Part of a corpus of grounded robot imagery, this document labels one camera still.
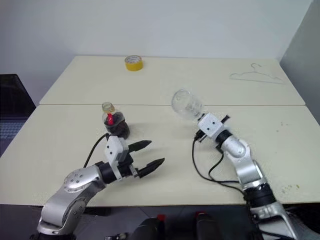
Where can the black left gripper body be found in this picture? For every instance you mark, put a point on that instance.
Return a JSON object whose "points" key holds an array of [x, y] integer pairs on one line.
{"points": [[126, 167]]}

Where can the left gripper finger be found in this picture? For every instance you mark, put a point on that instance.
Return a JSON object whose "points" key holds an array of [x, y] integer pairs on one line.
{"points": [[140, 146], [151, 167]]}

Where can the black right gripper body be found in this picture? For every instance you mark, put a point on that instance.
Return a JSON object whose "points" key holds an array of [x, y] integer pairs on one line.
{"points": [[225, 119]]}

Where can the dark soda bottle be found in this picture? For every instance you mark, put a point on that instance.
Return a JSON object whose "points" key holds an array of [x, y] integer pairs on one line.
{"points": [[117, 125]]}

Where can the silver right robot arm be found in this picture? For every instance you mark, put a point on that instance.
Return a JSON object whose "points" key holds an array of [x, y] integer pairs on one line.
{"points": [[245, 165]]}

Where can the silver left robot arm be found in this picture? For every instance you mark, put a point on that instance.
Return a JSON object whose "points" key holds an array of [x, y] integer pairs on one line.
{"points": [[75, 185]]}

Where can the dark rounded shape red tip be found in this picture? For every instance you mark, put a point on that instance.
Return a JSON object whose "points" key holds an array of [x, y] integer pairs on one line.
{"points": [[206, 227], [147, 228]]}

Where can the small dark wheel-like object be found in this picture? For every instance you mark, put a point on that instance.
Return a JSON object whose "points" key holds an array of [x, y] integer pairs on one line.
{"points": [[122, 235]]}

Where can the yellow tape roll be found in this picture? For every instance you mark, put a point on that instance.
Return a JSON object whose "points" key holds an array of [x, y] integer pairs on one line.
{"points": [[134, 64]]}

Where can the black laptop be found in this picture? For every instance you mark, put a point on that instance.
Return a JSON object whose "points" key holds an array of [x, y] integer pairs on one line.
{"points": [[12, 100]]}

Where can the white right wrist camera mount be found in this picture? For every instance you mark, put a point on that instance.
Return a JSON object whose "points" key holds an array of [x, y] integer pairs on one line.
{"points": [[210, 125]]}

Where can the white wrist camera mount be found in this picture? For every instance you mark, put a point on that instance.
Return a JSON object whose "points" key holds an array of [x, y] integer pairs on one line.
{"points": [[113, 150], [210, 125]]}

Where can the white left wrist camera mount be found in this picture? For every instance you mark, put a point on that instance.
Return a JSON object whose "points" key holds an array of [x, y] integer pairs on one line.
{"points": [[113, 150]]}

